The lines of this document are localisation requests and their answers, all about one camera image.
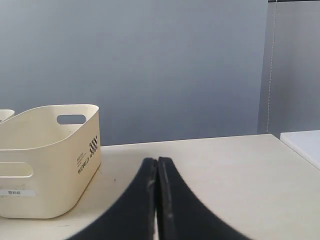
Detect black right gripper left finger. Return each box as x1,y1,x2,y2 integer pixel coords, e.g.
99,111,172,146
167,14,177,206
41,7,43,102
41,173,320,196
69,158,158,240

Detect cream storage bin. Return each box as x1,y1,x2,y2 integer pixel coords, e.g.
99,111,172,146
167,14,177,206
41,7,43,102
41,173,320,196
0,109,15,122
0,104,102,219

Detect cream middle storage bin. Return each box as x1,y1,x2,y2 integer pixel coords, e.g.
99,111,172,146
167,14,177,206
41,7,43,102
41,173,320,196
0,109,15,122

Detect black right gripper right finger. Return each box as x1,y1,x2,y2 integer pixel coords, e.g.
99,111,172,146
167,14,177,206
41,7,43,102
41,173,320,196
157,157,249,240

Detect white side table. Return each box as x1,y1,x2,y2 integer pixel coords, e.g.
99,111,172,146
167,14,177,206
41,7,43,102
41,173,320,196
280,130,320,170

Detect cream right storage bin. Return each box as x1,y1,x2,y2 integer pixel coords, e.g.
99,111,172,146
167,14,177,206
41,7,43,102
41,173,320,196
0,104,102,219

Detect white blind cord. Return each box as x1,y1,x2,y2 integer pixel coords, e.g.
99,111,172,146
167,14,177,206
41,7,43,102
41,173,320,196
265,0,278,138

